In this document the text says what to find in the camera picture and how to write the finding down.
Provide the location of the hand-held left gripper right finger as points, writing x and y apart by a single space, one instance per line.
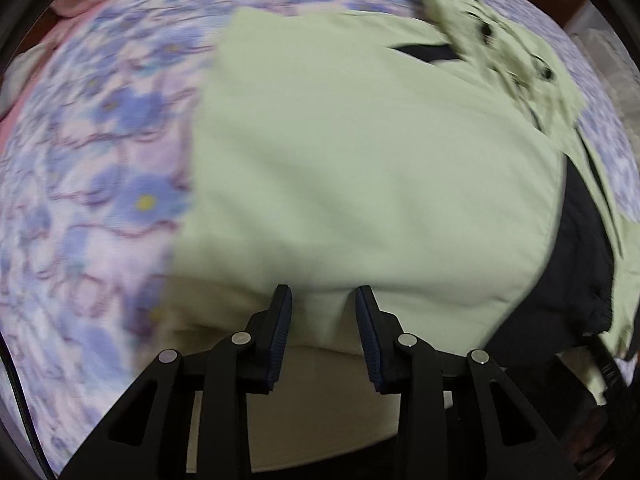
369 332

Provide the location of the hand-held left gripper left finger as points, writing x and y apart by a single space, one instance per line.
279 330

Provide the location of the blue floral fleece blanket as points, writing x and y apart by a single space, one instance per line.
100 160

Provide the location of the white lace cloth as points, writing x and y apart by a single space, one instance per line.
612 75

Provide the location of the folded pale green garment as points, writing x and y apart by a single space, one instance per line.
22 77

